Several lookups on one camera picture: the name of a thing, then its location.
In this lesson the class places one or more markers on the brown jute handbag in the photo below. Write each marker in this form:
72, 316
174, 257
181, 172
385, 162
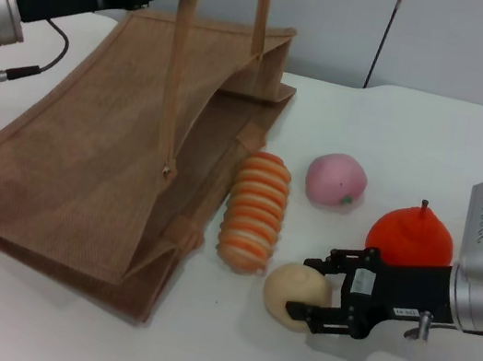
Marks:
89, 140

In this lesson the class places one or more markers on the orange striped bread roll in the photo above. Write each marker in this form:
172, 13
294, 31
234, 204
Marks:
254, 213

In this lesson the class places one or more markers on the beige round egg yolk pastry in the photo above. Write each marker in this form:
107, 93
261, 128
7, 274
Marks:
292, 288

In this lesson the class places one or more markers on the orange tangerine with stem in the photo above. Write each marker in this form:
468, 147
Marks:
410, 233

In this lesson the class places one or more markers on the pink peach bun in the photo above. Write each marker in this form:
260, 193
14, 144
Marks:
335, 178

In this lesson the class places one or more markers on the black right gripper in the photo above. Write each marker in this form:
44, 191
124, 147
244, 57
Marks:
400, 288

